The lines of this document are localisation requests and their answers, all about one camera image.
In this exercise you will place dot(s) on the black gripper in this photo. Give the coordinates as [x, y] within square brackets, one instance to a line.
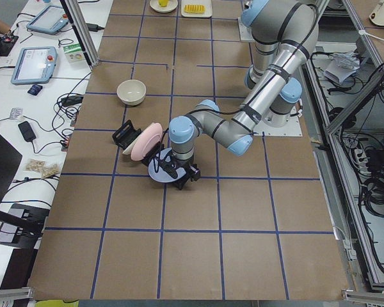
[186, 168]

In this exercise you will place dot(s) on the blue plate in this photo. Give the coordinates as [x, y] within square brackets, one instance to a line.
[158, 167]

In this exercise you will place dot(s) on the yellow striped bread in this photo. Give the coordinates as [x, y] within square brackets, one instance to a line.
[194, 8]

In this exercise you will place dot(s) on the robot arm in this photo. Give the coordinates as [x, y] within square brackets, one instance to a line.
[285, 33]

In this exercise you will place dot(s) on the pink plate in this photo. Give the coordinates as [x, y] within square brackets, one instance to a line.
[146, 141]

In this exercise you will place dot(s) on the black plate rack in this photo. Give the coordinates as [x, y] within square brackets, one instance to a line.
[126, 134]

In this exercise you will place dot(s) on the cream plate with lemon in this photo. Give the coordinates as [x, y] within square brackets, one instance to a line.
[172, 5]

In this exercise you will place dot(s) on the white ceramic bowl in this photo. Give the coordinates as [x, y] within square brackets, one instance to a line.
[131, 92]

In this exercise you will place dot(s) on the green white carton box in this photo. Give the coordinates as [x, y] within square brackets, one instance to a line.
[73, 53]

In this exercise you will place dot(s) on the black power adapter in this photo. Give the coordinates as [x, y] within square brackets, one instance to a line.
[27, 131]

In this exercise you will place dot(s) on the white rectangular tray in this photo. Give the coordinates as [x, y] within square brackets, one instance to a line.
[206, 3]

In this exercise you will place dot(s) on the yellow lemon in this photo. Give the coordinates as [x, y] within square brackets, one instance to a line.
[163, 3]

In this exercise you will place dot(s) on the near teach pendant tablet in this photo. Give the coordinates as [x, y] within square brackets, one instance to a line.
[35, 65]

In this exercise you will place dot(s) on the teach pendant tablet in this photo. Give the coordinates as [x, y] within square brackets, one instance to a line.
[49, 21]
[35, 65]

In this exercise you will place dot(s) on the far teach pendant tablet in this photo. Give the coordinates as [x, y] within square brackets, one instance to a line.
[49, 21]

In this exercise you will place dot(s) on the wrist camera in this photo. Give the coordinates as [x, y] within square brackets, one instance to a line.
[194, 172]

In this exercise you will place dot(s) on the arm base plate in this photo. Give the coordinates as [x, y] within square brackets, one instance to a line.
[287, 125]
[245, 33]

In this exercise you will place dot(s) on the aluminium frame post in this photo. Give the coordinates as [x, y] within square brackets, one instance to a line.
[77, 21]

